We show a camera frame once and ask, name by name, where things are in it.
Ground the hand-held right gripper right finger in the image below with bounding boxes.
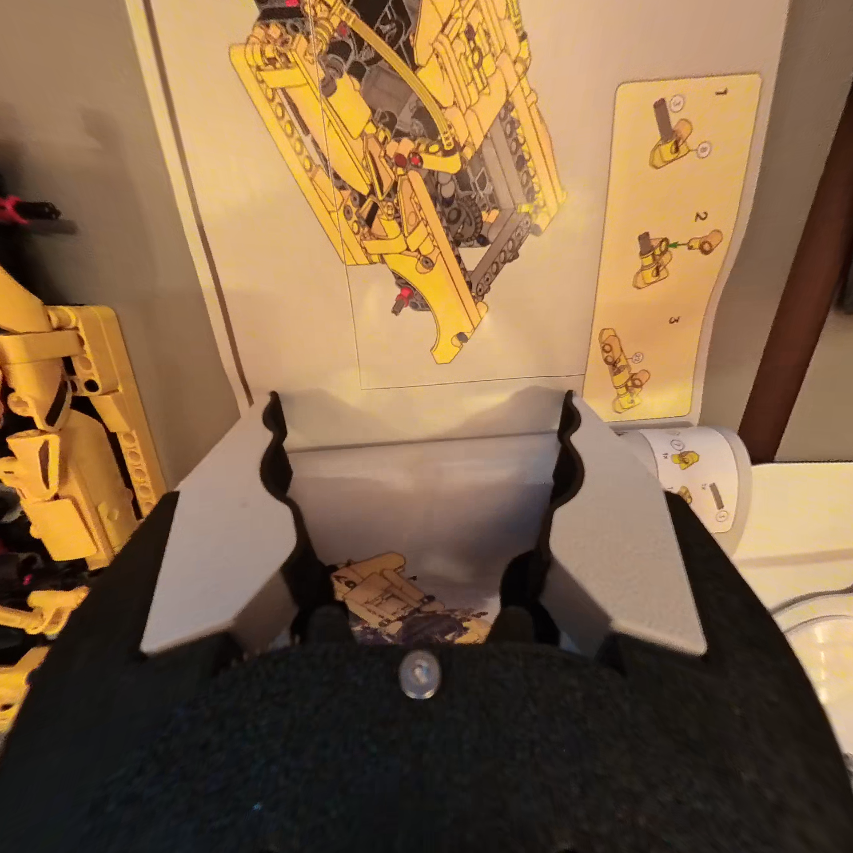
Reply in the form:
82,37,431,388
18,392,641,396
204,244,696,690
541,391,709,657

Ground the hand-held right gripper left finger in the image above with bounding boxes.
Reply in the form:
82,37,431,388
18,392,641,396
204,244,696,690
139,392,301,654

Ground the yellow brick model car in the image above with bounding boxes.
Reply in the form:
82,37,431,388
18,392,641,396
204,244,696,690
0,193,167,734

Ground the instruction booklet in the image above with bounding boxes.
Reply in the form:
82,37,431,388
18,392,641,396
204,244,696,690
127,0,801,647

